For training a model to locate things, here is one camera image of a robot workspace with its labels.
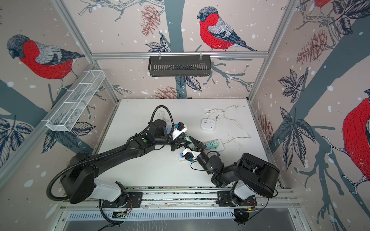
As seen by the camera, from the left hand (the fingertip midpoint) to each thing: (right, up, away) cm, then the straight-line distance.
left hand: (188, 140), depth 73 cm
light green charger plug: (+16, -5, +14) cm, 22 cm away
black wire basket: (-7, +50, +32) cm, 59 cm away
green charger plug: (0, +1, 0) cm, 1 cm away
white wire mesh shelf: (-62, +18, +3) cm, 65 cm away
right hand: (0, 0, +2) cm, 2 cm away
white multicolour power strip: (-5, -13, +13) cm, 19 cm away
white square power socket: (+14, +6, +29) cm, 33 cm away
